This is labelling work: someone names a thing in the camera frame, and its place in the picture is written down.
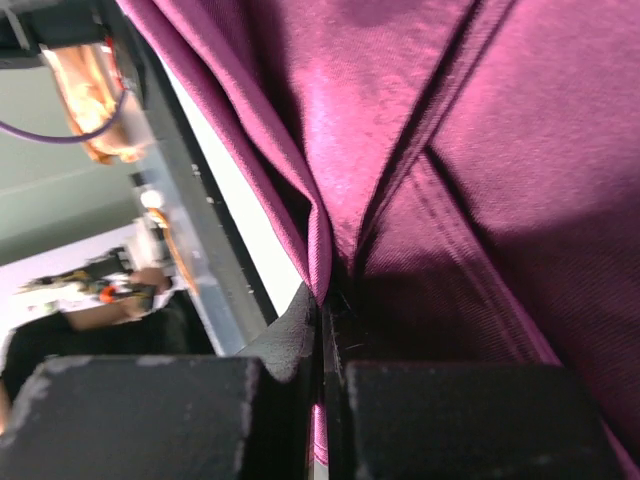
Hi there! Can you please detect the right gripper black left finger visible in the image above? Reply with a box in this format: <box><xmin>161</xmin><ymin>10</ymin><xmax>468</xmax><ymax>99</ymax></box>
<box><xmin>1</xmin><ymin>287</ymin><xmax>316</xmax><ymax>479</ymax></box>

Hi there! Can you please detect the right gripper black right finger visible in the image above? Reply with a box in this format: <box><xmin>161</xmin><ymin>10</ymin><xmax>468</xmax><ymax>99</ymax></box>
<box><xmin>322</xmin><ymin>294</ymin><xmax>624</xmax><ymax>479</ymax></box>

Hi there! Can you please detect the purple cloth napkin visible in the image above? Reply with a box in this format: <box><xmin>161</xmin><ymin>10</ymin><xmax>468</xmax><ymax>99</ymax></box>
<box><xmin>121</xmin><ymin>1</ymin><xmax>639</xmax><ymax>479</ymax></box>

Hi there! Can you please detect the person in black shirt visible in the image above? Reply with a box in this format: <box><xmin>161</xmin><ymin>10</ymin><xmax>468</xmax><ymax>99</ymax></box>
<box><xmin>1</xmin><ymin>268</ymin><xmax>212</xmax><ymax>429</ymax></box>

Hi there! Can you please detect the aluminium rail frame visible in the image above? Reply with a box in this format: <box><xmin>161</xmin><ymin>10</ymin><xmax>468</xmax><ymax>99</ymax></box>
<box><xmin>99</xmin><ymin>1</ymin><xmax>277</xmax><ymax>356</ymax></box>

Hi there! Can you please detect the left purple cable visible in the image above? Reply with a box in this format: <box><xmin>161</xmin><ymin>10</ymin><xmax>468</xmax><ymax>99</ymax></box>
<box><xmin>0</xmin><ymin>87</ymin><xmax>131</xmax><ymax>147</ymax></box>

